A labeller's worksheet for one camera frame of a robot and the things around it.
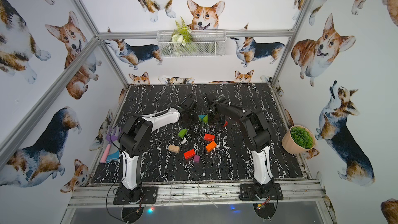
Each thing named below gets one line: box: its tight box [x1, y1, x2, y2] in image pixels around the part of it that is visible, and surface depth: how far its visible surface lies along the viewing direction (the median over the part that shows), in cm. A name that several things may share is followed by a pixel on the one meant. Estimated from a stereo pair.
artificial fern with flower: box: [171, 16, 194, 55], surface depth 85 cm
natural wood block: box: [168, 144, 181, 153], surface depth 88 cm
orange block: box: [205, 140, 218, 153], surface depth 90 cm
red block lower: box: [183, 149, 196, 160], surface depth 87 cm
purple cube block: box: [193, 154, 201, 164], surface depth 87 cm
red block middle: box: [204, 133, 216, 142], surface depth 93 cm
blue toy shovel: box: [105, 149, 120, 164], surface depth 87 cm
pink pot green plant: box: [281, 124, 317, 155], surface depth 82 cm
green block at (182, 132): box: [177, 128, 188, 139], surface depth 95 cm
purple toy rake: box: [100, 127, 122, 164], surface depth 94 cm
